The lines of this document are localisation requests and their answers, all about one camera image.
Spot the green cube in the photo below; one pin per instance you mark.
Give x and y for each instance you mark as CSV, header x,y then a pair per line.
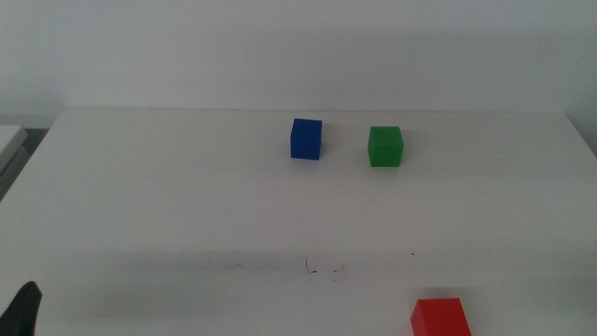
x,y
385,147

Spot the red cube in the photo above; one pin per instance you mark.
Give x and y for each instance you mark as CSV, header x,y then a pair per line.
x,y
440,319

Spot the white side table top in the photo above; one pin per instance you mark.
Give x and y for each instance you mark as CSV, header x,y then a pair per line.
x,y
8,140

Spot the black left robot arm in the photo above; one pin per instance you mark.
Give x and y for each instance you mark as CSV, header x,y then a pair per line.
x,y
21,312

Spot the blue cube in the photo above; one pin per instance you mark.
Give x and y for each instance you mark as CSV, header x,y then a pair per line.
x,y
306,140

